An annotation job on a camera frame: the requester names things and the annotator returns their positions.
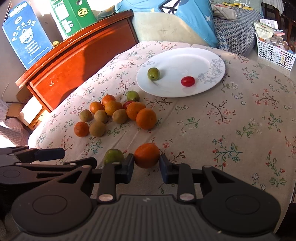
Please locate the blue printed carton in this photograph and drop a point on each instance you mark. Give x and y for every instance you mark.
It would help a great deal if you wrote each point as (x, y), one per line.
(27, 41)

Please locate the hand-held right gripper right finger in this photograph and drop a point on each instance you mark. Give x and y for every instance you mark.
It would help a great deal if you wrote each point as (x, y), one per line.
(163, 169)

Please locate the houndstooth blanket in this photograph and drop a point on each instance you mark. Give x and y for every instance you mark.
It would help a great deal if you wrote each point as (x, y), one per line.
(233, 34)

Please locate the pale beige cushion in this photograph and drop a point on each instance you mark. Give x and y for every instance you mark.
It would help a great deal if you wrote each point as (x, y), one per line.
(161, 30)

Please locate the pile of snack packets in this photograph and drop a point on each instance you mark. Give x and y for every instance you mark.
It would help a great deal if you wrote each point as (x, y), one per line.
(284, 44)

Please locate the beige cloth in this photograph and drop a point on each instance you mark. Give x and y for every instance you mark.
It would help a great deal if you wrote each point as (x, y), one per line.
(223, 12)

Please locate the white and green snack packet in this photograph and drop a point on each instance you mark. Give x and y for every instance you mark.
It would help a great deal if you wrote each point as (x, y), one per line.
(266, 30)

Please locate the red wooden cabinet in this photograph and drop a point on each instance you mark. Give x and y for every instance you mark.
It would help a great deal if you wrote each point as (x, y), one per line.
(81, 64)

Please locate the blue star-print pillow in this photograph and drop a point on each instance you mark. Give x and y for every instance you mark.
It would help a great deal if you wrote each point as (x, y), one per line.
(196, 18)

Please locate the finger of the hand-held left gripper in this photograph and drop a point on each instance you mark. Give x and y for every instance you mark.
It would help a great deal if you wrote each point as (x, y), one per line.
(52, 153)
(81, 163)

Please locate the white cardboard box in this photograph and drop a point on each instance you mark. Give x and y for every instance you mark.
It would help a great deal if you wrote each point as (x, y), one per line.
(30, 109)

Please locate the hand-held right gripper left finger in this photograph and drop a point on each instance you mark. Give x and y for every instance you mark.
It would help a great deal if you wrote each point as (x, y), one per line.
(128, 168)

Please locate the checked cloth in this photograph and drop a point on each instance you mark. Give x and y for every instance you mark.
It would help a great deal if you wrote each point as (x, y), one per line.
(11, 134)

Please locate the yellow packets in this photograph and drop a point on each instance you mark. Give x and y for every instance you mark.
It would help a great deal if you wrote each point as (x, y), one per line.
(240, 6)

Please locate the brown cardboard box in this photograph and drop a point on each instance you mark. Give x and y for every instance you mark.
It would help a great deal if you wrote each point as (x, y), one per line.
(15, 109)

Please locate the red cherry tomato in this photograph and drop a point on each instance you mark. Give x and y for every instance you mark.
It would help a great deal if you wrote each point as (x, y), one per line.
(187, 81)
(126, 104)

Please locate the small brown kiwi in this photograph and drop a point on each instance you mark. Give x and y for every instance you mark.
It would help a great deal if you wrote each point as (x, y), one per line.
(120, 115)
(97, 128)
(101, 116)
(85, 115)

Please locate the white plate with flower print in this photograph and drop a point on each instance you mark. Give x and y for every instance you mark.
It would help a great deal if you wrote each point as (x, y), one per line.
(175, 69)

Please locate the green printed carton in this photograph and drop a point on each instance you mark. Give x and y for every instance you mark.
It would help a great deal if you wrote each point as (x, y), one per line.
(74, 18)

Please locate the dark wooden chair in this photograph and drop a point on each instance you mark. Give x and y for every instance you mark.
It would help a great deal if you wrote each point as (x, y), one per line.
(289, 20)

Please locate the floral beige tablecloth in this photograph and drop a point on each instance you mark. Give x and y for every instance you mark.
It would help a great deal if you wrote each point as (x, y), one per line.
(208, 139)

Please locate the white perforated basket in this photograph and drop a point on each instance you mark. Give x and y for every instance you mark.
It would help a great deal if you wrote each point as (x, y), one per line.
(270, 54)

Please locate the small yellow-green ball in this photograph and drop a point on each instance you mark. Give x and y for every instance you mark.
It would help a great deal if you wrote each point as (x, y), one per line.
(55, 43)

